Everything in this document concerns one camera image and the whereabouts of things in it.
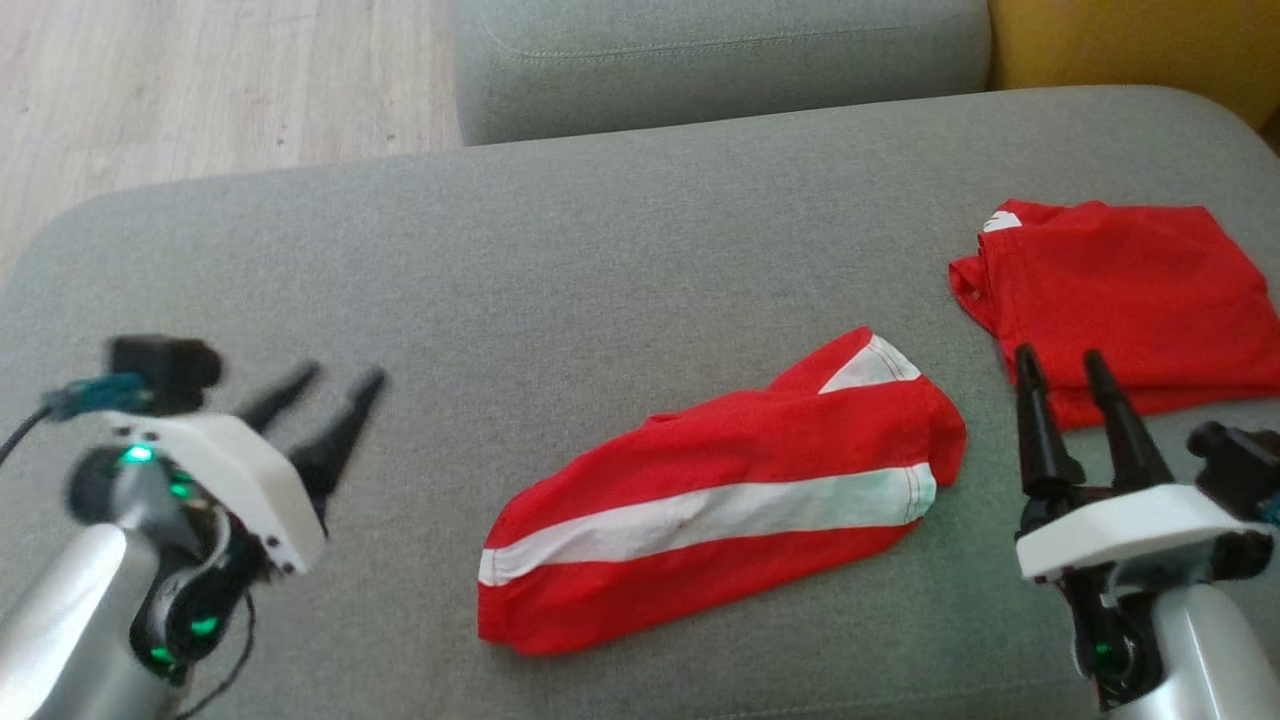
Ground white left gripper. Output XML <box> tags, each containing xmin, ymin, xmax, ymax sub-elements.
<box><xmin>100</xmin><ymin>360</ymin><xmax>386</xmax><ymax>576</ymax></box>

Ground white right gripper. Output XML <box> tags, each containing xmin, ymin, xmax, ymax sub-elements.
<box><xmin>1015</xmin><ymin>345</ymin><xmax>1273</xmax><ymax>581</ymax></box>

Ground red basketball jersey white sleeves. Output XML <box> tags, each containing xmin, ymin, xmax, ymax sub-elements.
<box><xmin>950</xmin><ymin>198</ymin><xmax>1280</xmax><ymax>431</ymax></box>

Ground red shorts white stripe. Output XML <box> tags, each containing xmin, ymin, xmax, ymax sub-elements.
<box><xmin>477</xmin><ymin>327</ymin><xmax>968</xmax><ymax>656</ymax></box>

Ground grey fabric sofa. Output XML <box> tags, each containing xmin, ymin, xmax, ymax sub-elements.
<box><xmin>0</xmin><ymin>85</ymin><xmax>1280</xmax><ymax>720</ymax></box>

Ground yellow cushion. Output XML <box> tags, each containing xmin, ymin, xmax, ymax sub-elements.
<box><xmin>988</xmin><ymin>0</ymin><xmax>1280</xmax><ymax>131</ymax></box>

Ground grey sofa back cushion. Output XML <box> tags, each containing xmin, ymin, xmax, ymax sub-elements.
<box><xmin>455</xmin><ymin>0</ymin><xmax>991</xmax><ymax>148</ymax></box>

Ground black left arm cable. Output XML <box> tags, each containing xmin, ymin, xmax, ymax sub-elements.
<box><xmin>0</xmin><ymin>375</ymin><xmax>256</xmax><ymax>720</ymax></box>

